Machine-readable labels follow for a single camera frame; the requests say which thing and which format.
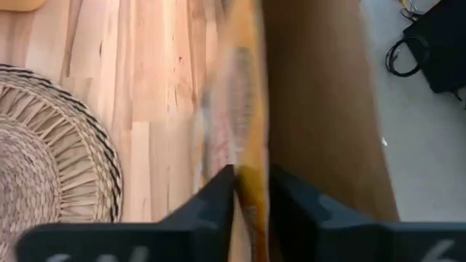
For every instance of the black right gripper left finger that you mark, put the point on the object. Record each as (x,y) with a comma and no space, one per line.
(145,244)

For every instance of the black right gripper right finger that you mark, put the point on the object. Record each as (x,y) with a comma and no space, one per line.
(364,244)

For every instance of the round woven straw placemat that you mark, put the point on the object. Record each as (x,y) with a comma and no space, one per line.
(43,153)

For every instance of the black floor equipment box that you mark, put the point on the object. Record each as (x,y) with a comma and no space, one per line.
(444,43)

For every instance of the yellow rectangular tray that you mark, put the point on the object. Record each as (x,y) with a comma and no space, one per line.
(18,3)

